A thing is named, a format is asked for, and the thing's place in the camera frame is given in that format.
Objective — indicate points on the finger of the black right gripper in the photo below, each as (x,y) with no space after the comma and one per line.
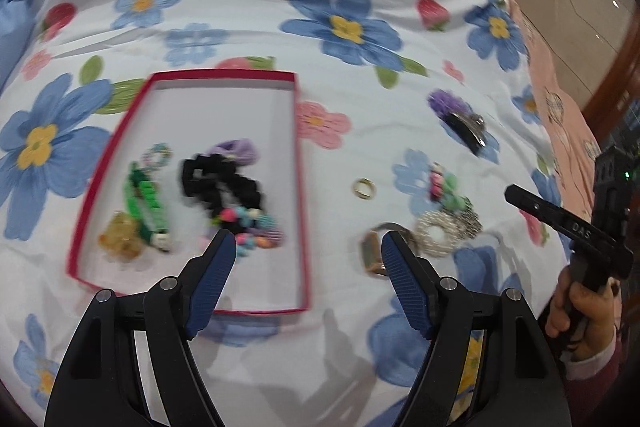
(558,218)

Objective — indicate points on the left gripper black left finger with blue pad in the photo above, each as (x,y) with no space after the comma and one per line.
(99,382)

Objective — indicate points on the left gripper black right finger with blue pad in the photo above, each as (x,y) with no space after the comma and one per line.
(517,383)

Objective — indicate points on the rose gold wrist watch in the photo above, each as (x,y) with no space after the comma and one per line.
(371,246)

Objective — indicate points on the red jewelry box tray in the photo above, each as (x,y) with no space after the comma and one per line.
(198,152)

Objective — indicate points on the pink patterned blanket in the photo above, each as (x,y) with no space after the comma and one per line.
(574,148)

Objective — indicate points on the amber yellow hair clip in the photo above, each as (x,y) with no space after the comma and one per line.
(121,239)

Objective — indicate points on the black rhinestone hair claw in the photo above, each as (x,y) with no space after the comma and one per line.
(470,128)

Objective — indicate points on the floral white bed sheet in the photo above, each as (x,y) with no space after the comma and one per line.
(365,69)

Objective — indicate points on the purple lace scrunchie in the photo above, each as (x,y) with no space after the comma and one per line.
(443,103)

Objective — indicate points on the black velvet scrunchie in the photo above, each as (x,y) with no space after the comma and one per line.
(208,178)

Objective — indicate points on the blue floral pillow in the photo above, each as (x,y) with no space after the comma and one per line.
(17,22)

